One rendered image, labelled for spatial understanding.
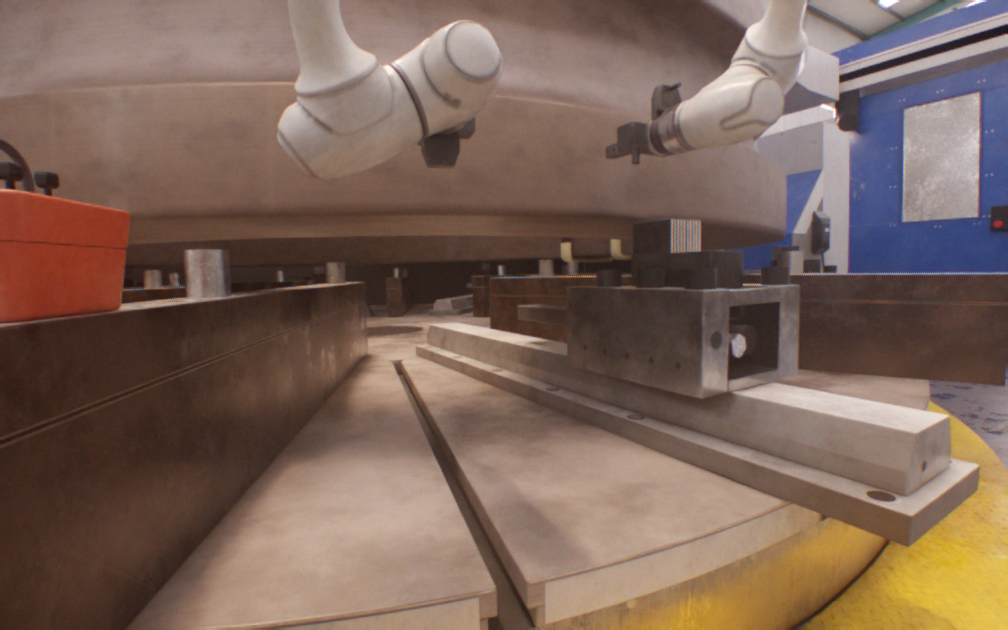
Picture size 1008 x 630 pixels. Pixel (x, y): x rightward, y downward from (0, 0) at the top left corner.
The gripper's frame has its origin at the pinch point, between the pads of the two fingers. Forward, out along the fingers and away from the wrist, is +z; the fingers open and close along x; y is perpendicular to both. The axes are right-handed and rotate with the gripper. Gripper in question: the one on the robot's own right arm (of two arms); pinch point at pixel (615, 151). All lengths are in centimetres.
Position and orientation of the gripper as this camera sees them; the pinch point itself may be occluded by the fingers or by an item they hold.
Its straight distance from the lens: 115.9
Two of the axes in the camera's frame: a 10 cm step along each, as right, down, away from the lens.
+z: -4.5, -0.7, 8.9
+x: 8.9, -0.6, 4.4
